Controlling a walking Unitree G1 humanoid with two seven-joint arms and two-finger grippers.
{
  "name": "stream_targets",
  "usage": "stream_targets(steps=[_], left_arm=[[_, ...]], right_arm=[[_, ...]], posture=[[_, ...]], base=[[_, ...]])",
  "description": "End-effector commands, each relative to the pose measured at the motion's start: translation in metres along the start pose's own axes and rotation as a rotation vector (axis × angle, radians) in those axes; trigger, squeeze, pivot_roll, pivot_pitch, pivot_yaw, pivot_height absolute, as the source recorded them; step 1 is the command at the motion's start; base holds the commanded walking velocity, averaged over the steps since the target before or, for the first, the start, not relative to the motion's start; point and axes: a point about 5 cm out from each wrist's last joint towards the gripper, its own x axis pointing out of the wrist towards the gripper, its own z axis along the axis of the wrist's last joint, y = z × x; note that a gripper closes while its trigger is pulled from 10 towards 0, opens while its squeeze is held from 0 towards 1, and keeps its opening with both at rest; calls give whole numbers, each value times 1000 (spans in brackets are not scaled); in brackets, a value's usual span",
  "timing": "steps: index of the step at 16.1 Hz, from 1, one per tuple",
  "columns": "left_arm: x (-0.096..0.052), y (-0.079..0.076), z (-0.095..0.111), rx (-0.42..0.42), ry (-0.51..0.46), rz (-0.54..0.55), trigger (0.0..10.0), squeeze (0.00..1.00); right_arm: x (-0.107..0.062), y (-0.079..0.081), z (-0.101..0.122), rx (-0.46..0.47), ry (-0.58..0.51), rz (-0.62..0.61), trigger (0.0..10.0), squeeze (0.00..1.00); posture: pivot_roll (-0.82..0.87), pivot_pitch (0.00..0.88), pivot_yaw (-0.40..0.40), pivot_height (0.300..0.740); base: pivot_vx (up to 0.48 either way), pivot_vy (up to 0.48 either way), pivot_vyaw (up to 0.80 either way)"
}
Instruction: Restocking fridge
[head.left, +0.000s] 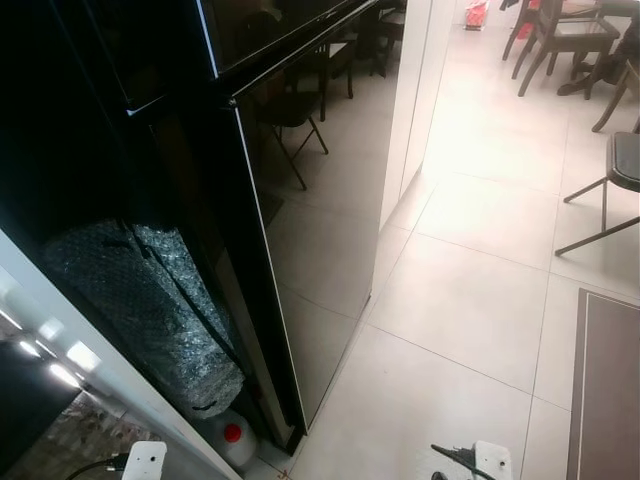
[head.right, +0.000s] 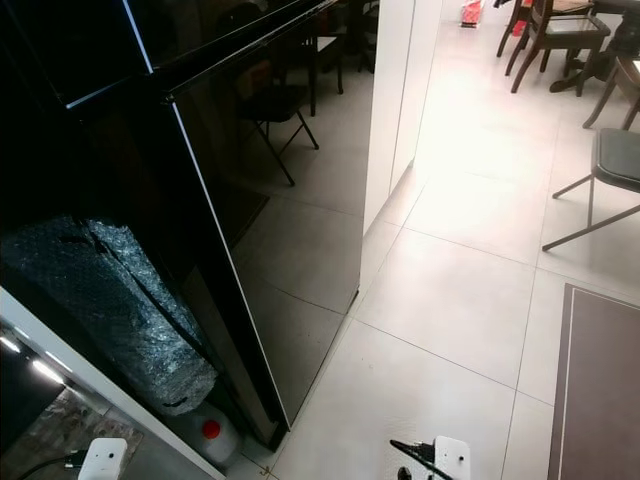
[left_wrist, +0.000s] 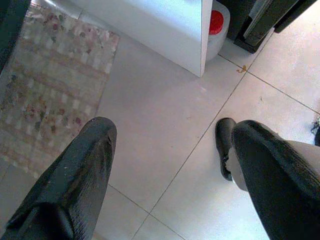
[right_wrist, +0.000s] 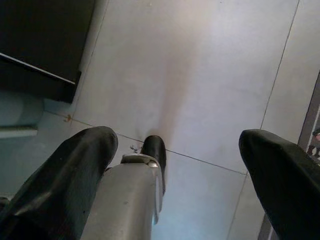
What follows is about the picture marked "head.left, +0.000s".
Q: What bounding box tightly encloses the plain brown floor mat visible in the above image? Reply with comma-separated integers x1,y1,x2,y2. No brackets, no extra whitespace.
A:
567,290,640,480

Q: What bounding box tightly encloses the dark wooden table pedestal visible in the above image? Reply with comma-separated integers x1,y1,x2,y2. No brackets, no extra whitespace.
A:
558,50,626,98

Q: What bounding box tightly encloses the grey metal folding chair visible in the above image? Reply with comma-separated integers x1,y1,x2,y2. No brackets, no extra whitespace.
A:
555,130,640,257

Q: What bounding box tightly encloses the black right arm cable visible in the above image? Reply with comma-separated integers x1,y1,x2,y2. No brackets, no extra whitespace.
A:
430,443,496,480

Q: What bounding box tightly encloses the bubble wrap bundle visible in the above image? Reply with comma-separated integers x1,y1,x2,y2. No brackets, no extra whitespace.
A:
40,220,246,419

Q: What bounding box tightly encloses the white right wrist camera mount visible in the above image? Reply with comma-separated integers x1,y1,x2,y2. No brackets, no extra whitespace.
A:
472,440,514,480

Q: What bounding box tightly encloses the tall black fridge door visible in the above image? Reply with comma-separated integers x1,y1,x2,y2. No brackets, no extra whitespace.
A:
232,0,409,441

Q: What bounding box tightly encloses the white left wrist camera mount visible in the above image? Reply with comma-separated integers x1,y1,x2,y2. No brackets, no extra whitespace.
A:
122,440,168,480

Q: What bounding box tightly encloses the black fridge freezer door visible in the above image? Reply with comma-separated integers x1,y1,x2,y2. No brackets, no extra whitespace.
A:
198,0,386,101

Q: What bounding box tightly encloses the dark wooden dining chair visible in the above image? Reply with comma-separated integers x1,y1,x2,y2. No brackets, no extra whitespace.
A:
518,0,623,98
590,20,640,133
500,0,541,61

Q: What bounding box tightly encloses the white jug with red cap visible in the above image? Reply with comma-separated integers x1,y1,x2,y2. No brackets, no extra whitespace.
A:
205,408,259,469

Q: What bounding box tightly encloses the white tall cabinet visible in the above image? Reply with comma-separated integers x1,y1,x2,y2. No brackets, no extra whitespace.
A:
378,0,461,229

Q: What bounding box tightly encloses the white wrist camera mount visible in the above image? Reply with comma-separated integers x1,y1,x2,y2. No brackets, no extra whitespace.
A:
122,440,168,480
472,440,514,480

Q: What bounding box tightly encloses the black glossy panel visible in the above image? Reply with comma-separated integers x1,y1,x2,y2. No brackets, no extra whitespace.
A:
0,335,83,476

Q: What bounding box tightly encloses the black glossy fridge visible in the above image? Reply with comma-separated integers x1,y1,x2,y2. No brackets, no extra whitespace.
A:
0,0,411,456

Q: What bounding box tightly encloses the beige patterned cloth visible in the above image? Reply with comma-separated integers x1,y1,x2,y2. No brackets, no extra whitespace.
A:
20,395,136,480

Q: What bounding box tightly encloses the red and white bag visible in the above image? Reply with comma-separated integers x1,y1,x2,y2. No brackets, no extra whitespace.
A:
465,0,491,31

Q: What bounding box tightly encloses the white counter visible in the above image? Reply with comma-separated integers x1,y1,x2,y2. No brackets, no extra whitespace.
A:
0,228,246,480

